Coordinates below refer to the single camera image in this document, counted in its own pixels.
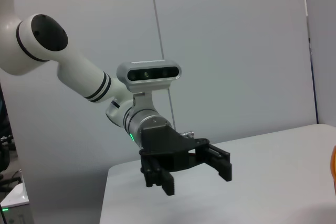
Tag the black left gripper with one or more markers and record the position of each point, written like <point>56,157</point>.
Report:
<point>162,140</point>

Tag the beige orange bear food bag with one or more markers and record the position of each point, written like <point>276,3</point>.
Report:
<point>334,161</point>

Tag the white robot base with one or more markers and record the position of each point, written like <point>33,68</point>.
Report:
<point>15,195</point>

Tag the red grey partition edge strip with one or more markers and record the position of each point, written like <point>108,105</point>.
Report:
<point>311,58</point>

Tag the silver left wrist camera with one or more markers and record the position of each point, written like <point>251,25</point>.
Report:
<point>147,74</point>

